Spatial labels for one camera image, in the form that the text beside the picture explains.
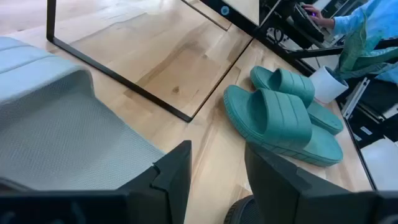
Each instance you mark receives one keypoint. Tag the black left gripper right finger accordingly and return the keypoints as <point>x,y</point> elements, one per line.
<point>273,186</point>

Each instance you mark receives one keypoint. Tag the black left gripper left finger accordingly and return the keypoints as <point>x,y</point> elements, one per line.
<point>174,174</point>

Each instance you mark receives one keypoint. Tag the black rubber slide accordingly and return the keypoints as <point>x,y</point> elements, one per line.
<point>242,214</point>

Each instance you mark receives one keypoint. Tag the teal rubber slide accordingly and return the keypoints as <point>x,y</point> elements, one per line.
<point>280,124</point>
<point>292,84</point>

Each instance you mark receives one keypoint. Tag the grey rubber slide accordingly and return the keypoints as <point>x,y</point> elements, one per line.
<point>62,140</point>

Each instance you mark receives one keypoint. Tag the white plant pot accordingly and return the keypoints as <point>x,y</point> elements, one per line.
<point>326,85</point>

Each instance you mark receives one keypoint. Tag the black equipment box with labels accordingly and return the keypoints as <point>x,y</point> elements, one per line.
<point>373,124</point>

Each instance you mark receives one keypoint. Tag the green leafy plant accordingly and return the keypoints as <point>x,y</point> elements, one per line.
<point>354,53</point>

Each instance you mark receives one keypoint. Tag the black backlit keyboard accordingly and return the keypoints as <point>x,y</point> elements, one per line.
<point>308,21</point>

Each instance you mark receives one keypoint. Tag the person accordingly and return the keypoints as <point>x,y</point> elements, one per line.
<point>382,15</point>

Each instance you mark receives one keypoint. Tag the silver aluminium rig post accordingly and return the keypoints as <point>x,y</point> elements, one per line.
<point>354,98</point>

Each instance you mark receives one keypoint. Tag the wooden shelf with black frame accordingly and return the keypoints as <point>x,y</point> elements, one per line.
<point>51,18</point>

